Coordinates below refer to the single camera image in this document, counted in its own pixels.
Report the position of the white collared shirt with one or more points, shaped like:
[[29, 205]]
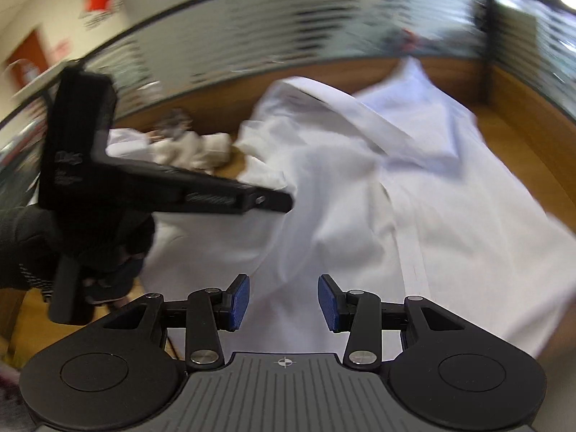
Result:
[[360, 211]]

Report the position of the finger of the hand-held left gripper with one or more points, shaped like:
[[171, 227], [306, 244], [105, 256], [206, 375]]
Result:
[[272, 202]]

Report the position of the red object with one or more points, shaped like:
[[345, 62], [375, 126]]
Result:
[[414, 39]]

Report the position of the beige garment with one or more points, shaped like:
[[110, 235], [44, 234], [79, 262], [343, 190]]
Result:
[[198, 153]]

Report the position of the crumpled white garment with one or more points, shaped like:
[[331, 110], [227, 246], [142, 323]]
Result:
[[128, 144]]

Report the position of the grey patterned cloth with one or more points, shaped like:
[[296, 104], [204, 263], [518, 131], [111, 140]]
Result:
[[173, 123]]

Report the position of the person's left hand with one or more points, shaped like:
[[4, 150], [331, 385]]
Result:
[[112, 238]]

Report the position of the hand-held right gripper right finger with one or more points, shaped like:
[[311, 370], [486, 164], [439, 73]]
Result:
[[327, 303]]

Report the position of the black partition post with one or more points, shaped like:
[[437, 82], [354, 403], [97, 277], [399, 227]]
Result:
[[489, 45]]

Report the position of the frosted glass desk partition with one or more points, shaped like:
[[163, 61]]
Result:
[[535, 36], [270, 40]]

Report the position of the orange door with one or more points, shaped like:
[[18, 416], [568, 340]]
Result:
[[27, 60]]

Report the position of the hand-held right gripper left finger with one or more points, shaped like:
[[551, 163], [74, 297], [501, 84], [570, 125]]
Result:
[[238, 301]]

